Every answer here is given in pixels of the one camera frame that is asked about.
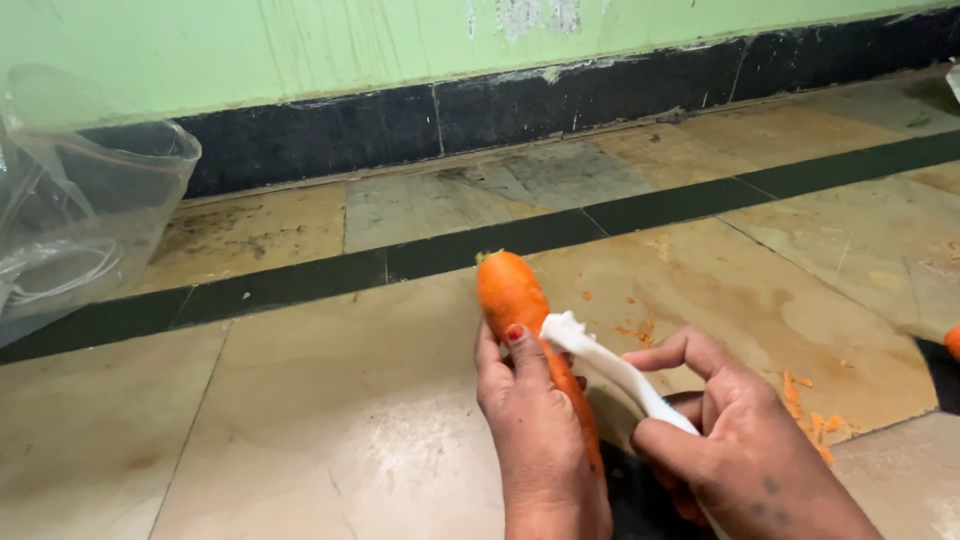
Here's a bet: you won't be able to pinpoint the person's left hand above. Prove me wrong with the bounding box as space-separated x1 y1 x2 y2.
474 321 613 528

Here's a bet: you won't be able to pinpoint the person's right hand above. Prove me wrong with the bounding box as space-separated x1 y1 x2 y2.
622 326 876 528

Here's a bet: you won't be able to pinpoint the white plastic peeler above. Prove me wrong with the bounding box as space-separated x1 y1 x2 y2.
539 310 703 438

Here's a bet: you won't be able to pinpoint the carrot peel scraps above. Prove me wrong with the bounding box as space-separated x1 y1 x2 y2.
581 291 856 468

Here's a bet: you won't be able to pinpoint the black cloth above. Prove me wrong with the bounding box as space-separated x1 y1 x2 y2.
598 438 723 540
913 336 960 418

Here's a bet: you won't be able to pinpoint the clear plastic bag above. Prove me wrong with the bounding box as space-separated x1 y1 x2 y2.
0 63 203 351

